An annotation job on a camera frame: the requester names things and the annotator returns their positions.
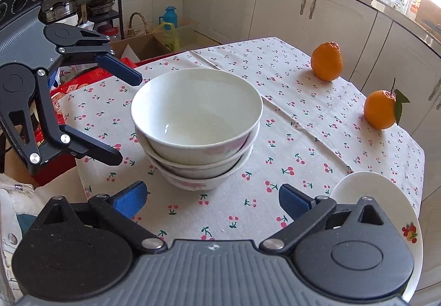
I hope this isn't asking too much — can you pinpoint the white bowl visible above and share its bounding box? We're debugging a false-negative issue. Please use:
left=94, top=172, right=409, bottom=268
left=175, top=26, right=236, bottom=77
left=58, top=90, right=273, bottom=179
left=147, top=149, right=253, bottom=191
left=135, top=126, right=260, bottom=180
left=131, top=68, right=263, bottom=165

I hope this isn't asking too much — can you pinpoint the stack of white plates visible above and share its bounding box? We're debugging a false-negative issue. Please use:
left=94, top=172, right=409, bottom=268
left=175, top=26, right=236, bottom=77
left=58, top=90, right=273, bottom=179
left=330, top=171, right=423, bottom=302

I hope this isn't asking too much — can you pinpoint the cardboard box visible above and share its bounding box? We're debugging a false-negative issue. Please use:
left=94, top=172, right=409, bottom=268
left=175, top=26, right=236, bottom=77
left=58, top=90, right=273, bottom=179
left=111, top=34, right=172, bottom=63

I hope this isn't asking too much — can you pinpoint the red snack box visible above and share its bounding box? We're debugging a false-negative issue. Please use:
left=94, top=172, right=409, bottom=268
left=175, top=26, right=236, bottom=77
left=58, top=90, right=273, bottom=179
left=31, top=57, right=139, bottom=186

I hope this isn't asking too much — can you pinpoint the wicker basket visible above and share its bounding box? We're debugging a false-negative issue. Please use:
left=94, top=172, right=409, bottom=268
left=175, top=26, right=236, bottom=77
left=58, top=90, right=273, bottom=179
left=126, top=12, right=149, bottom=38

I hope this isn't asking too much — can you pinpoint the yellow plastic bag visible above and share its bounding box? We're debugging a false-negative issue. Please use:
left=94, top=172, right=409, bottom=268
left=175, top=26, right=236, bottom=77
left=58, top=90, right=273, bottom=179
left=152, top=22, right=180, bottom=52

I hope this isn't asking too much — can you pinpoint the blue thermos jug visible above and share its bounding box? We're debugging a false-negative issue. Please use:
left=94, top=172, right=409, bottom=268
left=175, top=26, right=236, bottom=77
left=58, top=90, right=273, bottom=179
left=158, top=6, right=178, bottom=31

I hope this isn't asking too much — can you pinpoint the cherry print tablecloth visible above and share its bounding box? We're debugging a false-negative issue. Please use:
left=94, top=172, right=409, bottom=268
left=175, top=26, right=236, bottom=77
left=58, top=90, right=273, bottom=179
left=59, top=37, right=424, bottom=242

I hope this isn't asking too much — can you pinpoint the orange with leaf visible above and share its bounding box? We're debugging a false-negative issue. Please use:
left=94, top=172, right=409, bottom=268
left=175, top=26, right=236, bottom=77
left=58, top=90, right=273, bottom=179
left=363, top=78, right=410, bottom=130

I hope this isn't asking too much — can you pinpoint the bumpy orange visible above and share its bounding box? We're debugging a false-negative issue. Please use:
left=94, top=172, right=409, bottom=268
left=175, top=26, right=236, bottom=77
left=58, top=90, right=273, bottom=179
left=310, top=42, right=343, bottom=82

